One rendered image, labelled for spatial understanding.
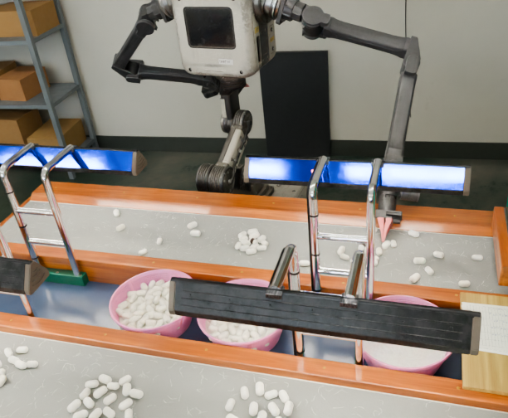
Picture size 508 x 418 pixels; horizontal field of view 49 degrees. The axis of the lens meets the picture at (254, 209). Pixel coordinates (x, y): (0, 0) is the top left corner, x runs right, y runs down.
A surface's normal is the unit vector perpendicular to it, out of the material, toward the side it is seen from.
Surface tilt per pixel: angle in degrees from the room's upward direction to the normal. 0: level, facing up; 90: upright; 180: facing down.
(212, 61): 90
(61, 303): 0
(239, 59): 90
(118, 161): 58
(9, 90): 90
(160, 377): 0
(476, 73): 90
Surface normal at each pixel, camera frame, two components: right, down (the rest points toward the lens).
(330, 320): -0.28, 0.01
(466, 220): -0.10, -0.84
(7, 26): -0.24, 0.54
